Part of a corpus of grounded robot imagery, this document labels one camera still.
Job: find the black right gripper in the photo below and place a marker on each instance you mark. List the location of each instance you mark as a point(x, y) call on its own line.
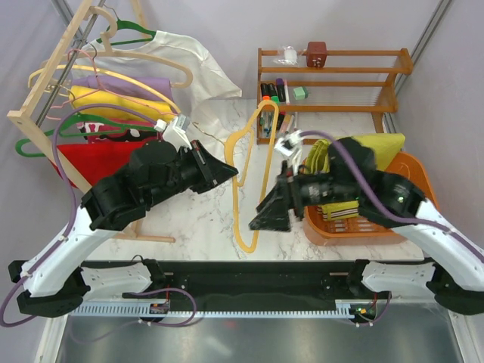
point(274, 214)

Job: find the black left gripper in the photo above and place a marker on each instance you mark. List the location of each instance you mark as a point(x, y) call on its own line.
point(212, 170)

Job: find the yellow velvet hanger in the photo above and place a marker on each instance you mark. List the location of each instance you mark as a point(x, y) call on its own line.
point(240, 144)

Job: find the yellow-green trousers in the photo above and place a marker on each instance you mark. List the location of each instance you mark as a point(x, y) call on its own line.
point(385, 147)

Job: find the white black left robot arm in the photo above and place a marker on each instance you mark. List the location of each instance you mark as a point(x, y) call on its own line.
point(56, 282)

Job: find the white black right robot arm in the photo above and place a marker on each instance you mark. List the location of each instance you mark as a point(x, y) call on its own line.
point(454, 274)

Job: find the cream plastic hanger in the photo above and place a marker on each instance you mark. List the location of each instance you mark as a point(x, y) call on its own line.
point(96, 71)

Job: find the beige wooden hanger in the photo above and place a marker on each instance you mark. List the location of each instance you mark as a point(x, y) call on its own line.
point(108, 51)

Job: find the green velvet hanger top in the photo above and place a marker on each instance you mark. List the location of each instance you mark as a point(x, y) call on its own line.
point(129, 25)

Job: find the orange plastic basket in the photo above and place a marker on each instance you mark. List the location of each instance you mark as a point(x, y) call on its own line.
point(355, 230)

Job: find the markers on lower shelf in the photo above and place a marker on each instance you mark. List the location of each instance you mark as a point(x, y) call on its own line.
point(284, 125)

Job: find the white t-shirt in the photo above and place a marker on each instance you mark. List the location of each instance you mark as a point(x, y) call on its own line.
point(209, 80)

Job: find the purple cap marker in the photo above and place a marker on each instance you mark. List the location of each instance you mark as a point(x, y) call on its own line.
point(280, 88)

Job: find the pink white pen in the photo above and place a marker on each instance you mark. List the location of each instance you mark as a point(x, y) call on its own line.
point(286, 92)

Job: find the pink patterned garment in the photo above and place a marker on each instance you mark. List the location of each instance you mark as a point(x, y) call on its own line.
point(129, 130)

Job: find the green eraser block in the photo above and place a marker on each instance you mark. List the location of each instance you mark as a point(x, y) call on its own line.
point(300, 93)

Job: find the wooden desk shelf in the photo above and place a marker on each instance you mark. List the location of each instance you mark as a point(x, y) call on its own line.
point(351, 81)

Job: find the red garment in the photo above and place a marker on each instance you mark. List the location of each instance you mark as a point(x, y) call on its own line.
point(99, 160)

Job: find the small white plastic item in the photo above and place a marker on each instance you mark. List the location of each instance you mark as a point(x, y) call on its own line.
point(287, 56)

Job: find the purple garment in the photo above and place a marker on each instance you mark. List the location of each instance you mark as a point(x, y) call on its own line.
point(120, 86)

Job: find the brown cube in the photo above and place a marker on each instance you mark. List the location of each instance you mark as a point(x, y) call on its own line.
point(316, 54)

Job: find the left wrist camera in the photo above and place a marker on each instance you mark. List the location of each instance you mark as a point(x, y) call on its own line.
point(175, 131)

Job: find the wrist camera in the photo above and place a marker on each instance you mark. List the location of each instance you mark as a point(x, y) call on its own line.
point(175, 131)
point(290, 146)

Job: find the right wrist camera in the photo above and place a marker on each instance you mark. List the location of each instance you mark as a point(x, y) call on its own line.
point(290, 146)

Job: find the cable tray rail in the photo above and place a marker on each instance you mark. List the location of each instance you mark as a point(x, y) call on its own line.
point(162, 308)

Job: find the pink wire hanger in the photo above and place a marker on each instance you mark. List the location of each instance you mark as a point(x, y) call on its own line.
point(101, 86)

